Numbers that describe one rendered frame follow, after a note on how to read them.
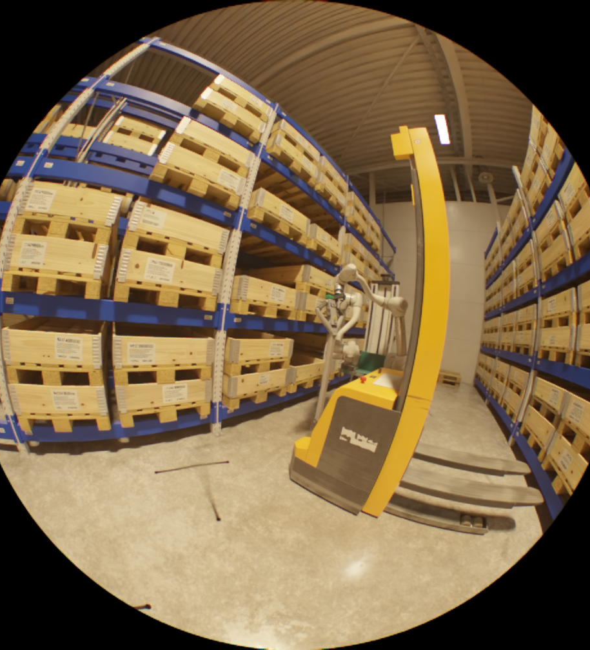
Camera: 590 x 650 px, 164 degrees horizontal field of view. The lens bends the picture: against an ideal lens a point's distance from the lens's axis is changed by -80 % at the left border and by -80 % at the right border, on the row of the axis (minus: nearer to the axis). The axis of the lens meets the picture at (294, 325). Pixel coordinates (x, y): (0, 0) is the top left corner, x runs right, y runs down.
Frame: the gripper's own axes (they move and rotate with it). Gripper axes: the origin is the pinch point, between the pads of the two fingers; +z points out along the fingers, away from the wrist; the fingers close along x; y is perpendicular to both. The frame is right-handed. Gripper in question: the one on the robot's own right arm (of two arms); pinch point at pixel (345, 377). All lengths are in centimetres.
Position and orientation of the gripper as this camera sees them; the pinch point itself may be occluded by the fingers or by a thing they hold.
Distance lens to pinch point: 215.4
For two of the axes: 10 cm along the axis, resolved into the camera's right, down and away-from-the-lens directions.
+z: -1.4, 9.9, 0.4
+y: 6.6, 0.6, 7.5
